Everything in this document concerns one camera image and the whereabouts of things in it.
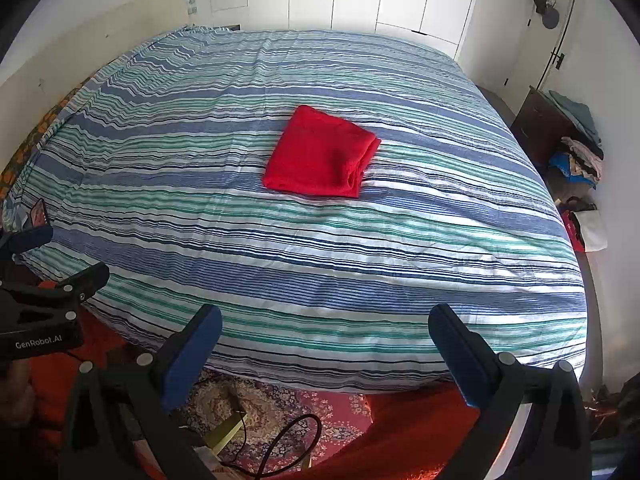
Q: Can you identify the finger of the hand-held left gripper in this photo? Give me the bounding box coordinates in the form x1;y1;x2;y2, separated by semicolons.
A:
0;224;54;263
50;261;111;306

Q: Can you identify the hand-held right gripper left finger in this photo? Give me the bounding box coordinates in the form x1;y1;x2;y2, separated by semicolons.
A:
60;304;223;480

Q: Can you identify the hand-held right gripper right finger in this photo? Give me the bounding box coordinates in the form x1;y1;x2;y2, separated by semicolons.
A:
428;303;591;480

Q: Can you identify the red sweater with white animal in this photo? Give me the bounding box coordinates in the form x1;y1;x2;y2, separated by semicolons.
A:
263;105;382;199

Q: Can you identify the pile of mixed clothes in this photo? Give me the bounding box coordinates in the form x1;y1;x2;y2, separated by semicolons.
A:
547;136;605;188

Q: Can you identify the person's left hand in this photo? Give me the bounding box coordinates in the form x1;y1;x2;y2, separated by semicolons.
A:
0;357;36;431

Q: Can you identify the black phone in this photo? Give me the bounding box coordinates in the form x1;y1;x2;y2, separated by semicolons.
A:
29;199;51;228

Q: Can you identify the orange floral bed sheet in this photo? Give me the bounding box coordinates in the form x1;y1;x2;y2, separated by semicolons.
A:
0;87;81;201

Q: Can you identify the yellow green stick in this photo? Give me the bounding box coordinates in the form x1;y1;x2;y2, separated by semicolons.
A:
205;410;248;453

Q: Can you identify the orange fleece cloth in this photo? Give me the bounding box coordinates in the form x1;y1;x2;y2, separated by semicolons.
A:
0;280;501;480

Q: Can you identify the red patterned rug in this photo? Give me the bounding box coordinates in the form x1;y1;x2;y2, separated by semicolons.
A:
170;370;376;476

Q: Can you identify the red bag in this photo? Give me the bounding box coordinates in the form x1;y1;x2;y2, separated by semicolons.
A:
560;210;586;253

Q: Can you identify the white bag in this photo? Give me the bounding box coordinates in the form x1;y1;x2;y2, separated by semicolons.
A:
575;207;608;253

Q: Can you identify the striped blue green bed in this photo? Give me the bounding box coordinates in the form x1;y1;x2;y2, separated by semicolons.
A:
15;25;588;393

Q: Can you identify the beige headboard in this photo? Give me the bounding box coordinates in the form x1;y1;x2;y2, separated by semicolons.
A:
0;0;188;173

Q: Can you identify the dark brown nightstand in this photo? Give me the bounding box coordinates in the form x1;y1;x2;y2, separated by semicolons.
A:
510;86;581;166

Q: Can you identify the teal folded cloth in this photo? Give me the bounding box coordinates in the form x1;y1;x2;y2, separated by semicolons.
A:
547;90;603;146

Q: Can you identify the white door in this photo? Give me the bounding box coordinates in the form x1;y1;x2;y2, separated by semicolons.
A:
500;0;581;106

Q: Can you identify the grey hanging hat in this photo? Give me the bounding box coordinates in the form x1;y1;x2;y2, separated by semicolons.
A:
532;0;562;30

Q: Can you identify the black cable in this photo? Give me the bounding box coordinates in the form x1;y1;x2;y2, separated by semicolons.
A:
217;412;323;478

